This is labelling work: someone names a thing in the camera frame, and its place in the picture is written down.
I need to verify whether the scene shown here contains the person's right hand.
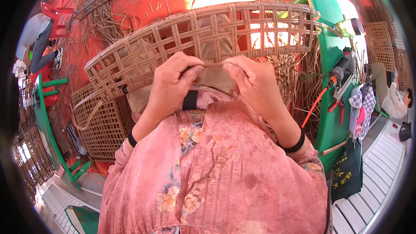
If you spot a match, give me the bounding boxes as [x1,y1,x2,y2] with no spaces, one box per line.
[223,55,284,118]

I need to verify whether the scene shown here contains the person's left hand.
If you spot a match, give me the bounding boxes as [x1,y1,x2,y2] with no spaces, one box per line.
[152,51,205,119]

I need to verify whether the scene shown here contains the open-weave rattan basket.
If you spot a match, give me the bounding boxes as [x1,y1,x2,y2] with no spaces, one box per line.
[84,1,323,103]

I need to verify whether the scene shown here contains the heap of rattan strips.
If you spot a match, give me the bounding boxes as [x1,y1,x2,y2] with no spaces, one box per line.
[224,0,325,142]

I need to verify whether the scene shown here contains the black wrist band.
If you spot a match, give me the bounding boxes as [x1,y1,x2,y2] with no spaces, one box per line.
[126,129,138,148]
[276,127,306,154]

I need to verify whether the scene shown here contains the green work table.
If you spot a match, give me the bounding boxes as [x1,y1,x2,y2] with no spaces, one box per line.
[295,0,369,173]
[32,73,91,190]

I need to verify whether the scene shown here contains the square woven rattan basket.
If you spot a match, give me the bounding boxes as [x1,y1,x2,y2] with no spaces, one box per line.
[70,84,136,162]

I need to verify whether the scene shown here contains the grey black nail gun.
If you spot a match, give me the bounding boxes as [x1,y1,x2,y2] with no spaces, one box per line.
[331,47,357,86]

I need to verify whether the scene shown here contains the loose rattan strands pile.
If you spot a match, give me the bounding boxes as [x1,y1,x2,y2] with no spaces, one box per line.
[63,3,142,51]

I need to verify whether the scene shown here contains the person's body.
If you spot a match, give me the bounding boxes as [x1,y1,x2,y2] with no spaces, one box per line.
[97,86,329,234]

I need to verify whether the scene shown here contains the checked hanging cloth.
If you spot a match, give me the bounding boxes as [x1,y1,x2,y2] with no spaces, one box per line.
[348,84,377,141]

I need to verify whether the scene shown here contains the dark green tote bag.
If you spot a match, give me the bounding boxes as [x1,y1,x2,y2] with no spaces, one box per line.
[331,137,363,203]

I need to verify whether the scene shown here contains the red plastic chair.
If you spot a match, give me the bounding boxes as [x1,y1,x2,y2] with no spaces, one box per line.
[40,2,75,38]

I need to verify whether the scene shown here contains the stack of woven rattan baskets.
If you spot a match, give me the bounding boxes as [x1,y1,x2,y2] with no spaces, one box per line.
[363,5,414,92]
[13,78,56,202]

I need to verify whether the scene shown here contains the white slatted bench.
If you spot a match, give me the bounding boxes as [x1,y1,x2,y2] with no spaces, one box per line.
[331,119,407,234]
[40,182,102,234]

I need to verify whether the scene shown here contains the small black bag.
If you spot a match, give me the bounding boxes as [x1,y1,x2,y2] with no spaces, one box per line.
[399,122,413,142]

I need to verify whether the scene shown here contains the green board white edge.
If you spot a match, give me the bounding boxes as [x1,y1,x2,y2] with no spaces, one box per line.
[64,205,101,234]

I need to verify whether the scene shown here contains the black fabric strap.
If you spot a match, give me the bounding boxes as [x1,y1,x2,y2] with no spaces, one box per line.
[182,90,199,111]

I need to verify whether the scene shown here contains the orange air hose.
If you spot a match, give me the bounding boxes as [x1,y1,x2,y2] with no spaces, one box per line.
[301,76,338,128]

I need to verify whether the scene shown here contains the red handled pliers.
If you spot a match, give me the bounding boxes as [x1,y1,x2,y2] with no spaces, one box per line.
[328,98,346,127]

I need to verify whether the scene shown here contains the wooden tool handle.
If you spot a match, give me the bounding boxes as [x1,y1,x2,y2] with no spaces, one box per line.
[321,140,348,156]

